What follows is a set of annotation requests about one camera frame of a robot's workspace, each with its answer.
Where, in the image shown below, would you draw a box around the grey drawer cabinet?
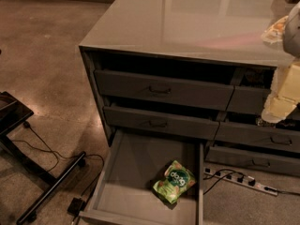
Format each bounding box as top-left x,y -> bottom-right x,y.
78,0 -> 300,148

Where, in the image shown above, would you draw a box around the green rice chip bag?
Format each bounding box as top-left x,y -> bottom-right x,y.
153,160 -> 197,204

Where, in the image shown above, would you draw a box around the grey drawer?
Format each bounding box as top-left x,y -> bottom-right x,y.
205,146 -> 300,176
227,86 -> 270,114
215,122 -> 300,153
103,106 -> 218,140
95,70 -> 233,110

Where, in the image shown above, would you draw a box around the black floor cable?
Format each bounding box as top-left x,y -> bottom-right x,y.
11,121 -> 106,199

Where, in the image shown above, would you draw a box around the snack bag on counter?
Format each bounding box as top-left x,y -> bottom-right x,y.
261,16 -> 288,44

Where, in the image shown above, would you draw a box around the snacks in middle right drawer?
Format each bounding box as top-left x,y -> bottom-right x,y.
255,115 -> 300,131

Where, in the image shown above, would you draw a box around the open bottom left drawer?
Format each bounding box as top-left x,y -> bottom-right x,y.
80,130 -> 204,225

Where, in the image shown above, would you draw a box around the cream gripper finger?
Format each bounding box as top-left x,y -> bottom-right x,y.
262,61 -> 300,124

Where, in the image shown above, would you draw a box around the middle left grey drawer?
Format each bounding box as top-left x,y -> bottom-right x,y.
103,106 -> 218,140

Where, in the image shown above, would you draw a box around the black power adapter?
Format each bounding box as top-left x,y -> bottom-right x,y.
67,198 -> 85,216

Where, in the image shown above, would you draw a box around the white power strip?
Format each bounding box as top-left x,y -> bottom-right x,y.
204,168 -> 278,196

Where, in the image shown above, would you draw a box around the middle right grey drawer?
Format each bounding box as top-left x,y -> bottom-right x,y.
215,122 -> 300,153

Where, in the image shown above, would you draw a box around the bottom right grey drawer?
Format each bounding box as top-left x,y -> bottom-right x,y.
205,146 -> 300,176

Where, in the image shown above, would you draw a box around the top left grey drawer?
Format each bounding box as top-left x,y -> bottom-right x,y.
95,70 -> 233,110

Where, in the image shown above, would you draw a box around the black rolling stand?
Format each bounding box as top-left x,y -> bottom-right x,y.
0,91 -> 87,225

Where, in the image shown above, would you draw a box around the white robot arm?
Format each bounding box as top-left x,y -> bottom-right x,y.
262,2 -> 300,124

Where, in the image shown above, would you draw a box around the top right grey drawer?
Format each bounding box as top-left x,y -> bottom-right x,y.
227,86 -> 270,114

